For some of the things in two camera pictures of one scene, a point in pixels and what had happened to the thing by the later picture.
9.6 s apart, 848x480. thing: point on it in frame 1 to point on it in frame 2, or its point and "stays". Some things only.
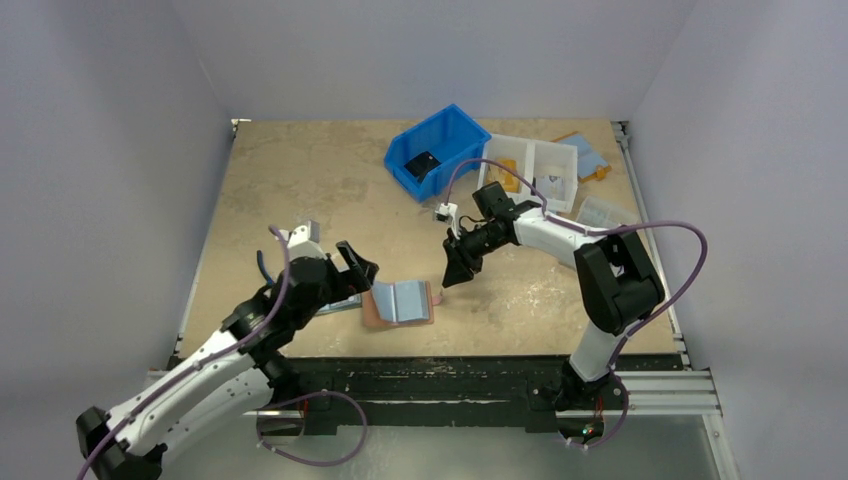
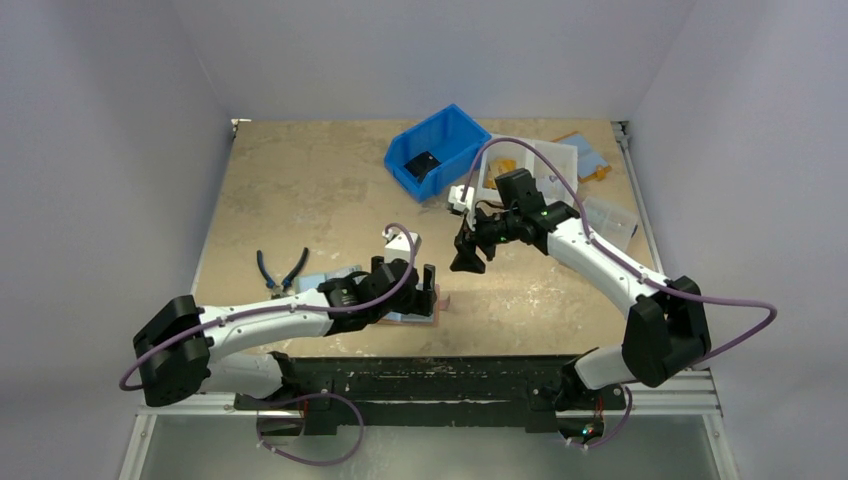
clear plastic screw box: x=606 y=212 stays
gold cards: x=507 y=179 stays
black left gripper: x=358 y=277 to x=419 y=300
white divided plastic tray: x=551 y=167 stays
